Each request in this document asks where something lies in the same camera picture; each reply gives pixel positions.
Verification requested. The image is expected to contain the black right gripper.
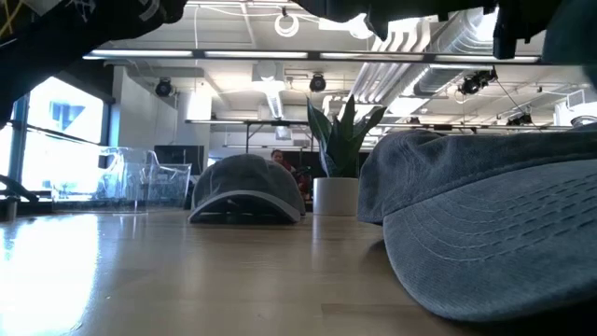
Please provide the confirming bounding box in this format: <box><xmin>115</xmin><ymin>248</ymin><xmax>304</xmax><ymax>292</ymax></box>
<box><xmin>493</xmin><ymin>0</ymin><xmax>563</xmax><ymax>61</ymax></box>

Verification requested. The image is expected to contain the white cable coil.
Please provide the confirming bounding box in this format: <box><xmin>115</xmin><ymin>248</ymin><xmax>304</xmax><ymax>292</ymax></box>
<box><xmin>273</xmin><ymin>12</ymin><xmax>300</xmax><ymax>38</ymax></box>

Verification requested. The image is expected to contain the white plant pot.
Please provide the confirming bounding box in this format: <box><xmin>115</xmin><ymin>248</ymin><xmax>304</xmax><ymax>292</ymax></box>
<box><xmin>312</xmin><ymin>175</ymin><xmax>360</xmax><ymax>217</ymax></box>

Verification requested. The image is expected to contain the green snake plant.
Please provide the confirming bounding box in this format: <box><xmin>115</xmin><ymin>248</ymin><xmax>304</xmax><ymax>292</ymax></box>
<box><xmin>306</xmin><ymin>94</ymin><xmax>388</xmax><ymax>179</ymax></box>

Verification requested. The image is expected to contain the black aluminium table frame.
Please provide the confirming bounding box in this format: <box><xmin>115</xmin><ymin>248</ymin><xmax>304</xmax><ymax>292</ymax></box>
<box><xmin>0</xmin><ymin>174</ymin><xmax>41</xmax><ymax>220</ymax></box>

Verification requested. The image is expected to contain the clear plastic bin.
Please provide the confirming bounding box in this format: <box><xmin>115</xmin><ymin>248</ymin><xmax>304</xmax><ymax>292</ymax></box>
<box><xmin>49</xmin><ymin>146</ymin><xmax>192</xmax><ymax>215</ymax></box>

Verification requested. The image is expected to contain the grey washed baseball cap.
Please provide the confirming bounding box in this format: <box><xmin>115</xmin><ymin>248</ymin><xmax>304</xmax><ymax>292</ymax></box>
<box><xmin>187</xmin><ymin>153</ymin><xmax>307</xmax><ymax>224</ymax></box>
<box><xmin>356</xmin><ymin>123</ymin><xmax>597</xmax><ymax>323</ymax></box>

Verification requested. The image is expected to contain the person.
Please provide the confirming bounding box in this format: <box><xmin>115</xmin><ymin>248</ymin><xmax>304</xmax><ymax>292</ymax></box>
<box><xmin>270</xmin><ymin>148</ymin><xmax>312</xmax><ymax>202</ymax></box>

